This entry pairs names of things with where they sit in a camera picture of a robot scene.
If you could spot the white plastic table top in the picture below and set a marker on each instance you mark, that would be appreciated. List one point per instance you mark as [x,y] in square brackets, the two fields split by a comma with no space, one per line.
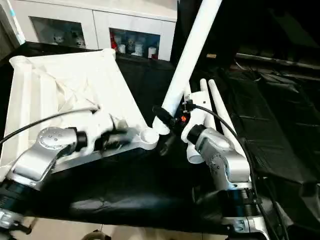
[65,85]

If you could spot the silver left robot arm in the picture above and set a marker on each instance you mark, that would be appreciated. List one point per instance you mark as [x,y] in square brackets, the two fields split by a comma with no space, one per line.
[45,145]

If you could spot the black plastic mat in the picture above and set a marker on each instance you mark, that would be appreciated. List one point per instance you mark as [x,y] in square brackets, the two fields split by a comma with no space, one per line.
[140,195]

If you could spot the small gold label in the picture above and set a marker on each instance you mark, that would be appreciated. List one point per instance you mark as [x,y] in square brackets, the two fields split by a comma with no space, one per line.
[211,56]

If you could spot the small red bottle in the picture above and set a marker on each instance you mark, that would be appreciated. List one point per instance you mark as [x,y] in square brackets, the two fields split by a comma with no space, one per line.
[114,43]

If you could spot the white glass-door cabinet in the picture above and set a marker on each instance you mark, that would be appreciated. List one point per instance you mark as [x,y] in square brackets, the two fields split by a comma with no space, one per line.
[100,17]

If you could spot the black low bench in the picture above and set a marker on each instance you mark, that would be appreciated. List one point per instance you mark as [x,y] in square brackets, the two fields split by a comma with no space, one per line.
[280,59]

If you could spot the grey curtain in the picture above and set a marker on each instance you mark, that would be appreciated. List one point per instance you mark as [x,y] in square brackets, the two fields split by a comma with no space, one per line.
[6,35]

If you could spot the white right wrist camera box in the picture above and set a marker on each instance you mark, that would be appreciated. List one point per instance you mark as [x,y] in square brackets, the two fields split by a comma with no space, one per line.
[197,117]

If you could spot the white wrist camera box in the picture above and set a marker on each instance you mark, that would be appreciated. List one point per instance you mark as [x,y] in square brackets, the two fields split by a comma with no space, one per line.
[197,117]
[97,122]

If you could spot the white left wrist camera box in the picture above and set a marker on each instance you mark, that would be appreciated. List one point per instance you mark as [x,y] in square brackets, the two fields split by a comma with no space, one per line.
[97,122]

